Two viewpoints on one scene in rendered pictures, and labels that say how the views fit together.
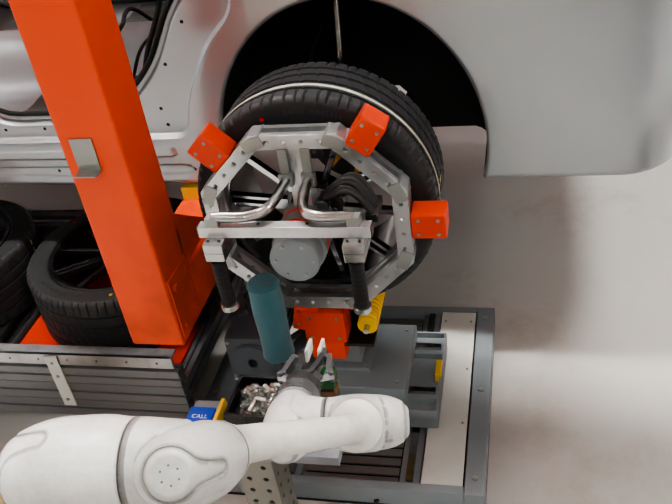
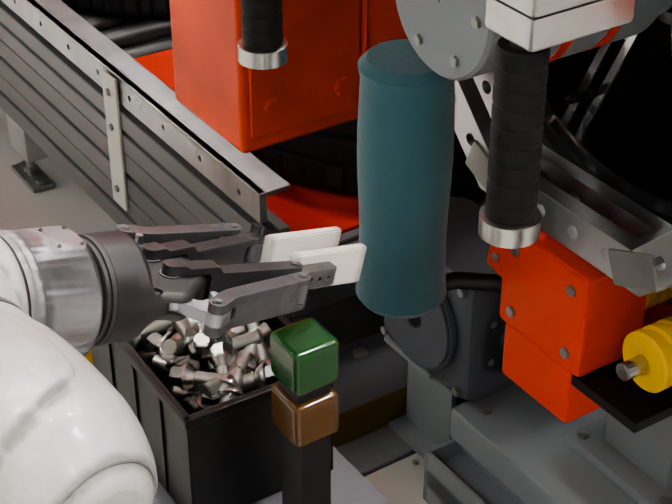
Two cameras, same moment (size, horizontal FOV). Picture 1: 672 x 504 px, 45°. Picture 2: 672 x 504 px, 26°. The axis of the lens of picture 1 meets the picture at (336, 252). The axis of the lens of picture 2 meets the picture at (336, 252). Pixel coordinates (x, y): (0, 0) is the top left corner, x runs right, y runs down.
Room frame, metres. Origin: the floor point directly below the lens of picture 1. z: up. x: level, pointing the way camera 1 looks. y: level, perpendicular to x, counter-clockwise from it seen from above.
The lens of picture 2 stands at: (0.78, -0.52, 1.30)
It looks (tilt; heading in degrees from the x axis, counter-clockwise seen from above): 33 degrees down; 41
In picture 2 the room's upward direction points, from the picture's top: straight up
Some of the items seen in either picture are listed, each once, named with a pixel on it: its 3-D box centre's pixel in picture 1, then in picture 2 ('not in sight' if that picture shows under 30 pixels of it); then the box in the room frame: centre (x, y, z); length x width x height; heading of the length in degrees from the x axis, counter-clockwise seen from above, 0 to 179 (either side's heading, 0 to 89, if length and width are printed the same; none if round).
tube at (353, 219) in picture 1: (327, 186); not in sight; (1.65, -0.01, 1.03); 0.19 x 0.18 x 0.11; 164
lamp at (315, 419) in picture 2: (330, 392); (305, 408); (1.43, 0.07, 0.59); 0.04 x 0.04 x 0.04; 74
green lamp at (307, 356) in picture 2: (327, 377); (304, 356); (1.43, 0.07, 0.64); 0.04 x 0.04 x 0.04; 74
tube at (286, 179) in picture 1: (247, 187); not in sight; (1.71, 0.18, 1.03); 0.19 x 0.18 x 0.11; 164
